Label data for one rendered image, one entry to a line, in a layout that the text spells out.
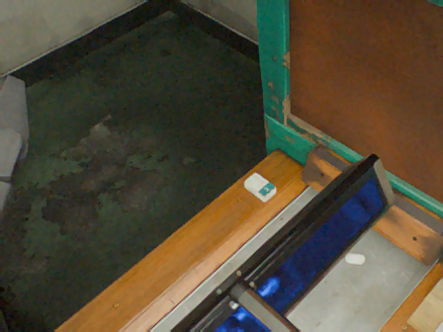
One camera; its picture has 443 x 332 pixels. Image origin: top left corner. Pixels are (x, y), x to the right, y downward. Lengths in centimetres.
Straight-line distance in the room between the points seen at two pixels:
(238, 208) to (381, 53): 42
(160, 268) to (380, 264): 42
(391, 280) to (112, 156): 159
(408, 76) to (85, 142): 183
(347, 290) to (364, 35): 45
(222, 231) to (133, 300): 21
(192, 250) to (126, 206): 113
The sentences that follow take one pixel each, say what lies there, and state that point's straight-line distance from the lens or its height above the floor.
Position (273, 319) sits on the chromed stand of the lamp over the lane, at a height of 112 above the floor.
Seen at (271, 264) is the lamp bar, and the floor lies 111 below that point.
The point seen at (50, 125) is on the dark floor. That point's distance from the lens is 250.
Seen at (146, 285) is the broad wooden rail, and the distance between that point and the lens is 90.
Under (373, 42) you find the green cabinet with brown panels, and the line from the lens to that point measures 74.
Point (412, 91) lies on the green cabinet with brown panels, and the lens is 74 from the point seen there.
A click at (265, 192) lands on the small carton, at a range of 95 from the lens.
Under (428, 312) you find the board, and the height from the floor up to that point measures 78.
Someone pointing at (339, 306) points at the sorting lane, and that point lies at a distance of 87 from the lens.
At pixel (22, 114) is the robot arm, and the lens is 75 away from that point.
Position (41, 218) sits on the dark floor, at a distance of 213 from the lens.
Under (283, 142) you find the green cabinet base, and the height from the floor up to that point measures 78.
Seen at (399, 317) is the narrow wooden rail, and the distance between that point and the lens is 85.
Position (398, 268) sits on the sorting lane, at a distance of 92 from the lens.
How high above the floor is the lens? 154
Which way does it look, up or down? 53 degrees down
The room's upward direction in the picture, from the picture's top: 6 degrees counter-clockwise
